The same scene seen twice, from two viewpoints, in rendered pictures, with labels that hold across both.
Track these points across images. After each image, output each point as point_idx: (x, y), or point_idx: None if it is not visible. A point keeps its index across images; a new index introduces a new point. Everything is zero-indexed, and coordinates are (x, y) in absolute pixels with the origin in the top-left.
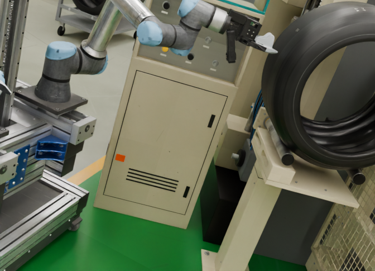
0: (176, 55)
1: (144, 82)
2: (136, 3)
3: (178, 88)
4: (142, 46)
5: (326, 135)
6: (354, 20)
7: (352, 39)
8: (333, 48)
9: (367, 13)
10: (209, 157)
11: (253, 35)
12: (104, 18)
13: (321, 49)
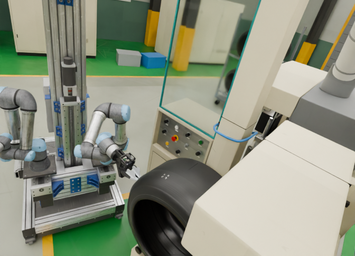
0: (172, 148)
1: (156, 158)
2: (87, 132)
3: None
4: (158, 139)
5: None
6: (153, 183)
7: (149, 196)
8: (141, 197)
9: (163, 181)
10: None
11: (124, 167)
12: (114, 127)
13: (136, 194)
